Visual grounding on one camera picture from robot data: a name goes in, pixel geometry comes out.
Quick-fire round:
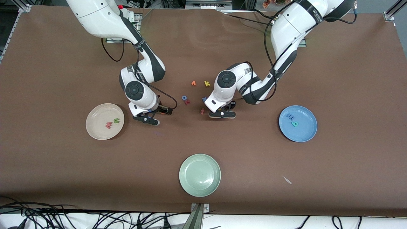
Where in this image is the blue round plate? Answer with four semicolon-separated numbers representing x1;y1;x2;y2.
279;105;318;142

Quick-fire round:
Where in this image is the brown paper table cover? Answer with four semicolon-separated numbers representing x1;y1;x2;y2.
0;6;407;217

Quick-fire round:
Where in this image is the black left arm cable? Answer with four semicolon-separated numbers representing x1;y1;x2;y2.
242;0;358;103

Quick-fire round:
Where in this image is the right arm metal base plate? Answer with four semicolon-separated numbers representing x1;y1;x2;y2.
106;13;142;44

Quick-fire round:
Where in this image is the aluminium frame rail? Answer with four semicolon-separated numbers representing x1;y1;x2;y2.
0;4;32;64
383;0;407;21

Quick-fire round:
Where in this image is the grey metal frame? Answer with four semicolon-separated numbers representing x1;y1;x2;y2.
161;0;255;10

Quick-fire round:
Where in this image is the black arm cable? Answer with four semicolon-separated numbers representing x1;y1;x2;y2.
242;0;358;103
101;38;178;111

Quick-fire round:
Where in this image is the beige round plate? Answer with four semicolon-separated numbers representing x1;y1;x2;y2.
86;103;125;141

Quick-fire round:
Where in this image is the thin black table cable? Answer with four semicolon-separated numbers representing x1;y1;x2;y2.
223;13;274;28

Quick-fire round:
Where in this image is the tangle of black cables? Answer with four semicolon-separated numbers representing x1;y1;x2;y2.
0;196;191;229

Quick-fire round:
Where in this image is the grey metal camera mount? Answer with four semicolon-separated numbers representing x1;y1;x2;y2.
183;203;210;229

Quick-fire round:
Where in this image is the pale green round plate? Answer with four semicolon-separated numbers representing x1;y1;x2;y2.
179;154;221;198

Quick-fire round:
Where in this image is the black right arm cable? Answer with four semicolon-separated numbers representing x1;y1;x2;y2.
101;38;178;111

